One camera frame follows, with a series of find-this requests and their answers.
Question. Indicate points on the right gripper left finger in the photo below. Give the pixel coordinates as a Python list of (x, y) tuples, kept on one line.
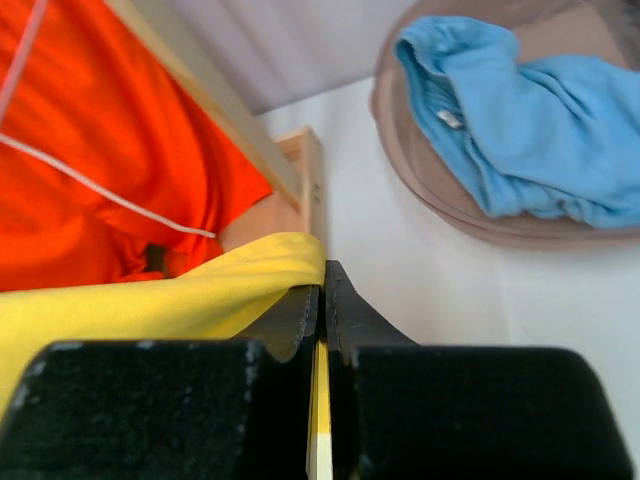
[(170, 409)]

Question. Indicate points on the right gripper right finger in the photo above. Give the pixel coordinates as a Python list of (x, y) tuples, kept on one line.
[(401, 410)]

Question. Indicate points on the yellow shorts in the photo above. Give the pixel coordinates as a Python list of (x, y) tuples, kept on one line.
[(215, 301)]

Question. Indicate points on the orange shorts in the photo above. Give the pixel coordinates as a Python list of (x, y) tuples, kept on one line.
[(112, 173)]

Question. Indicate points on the light blue shorts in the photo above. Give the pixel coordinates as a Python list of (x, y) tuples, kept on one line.
[(555, 137)]

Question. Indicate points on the wooden clothes rack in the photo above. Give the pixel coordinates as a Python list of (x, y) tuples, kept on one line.
[(292, 163)]

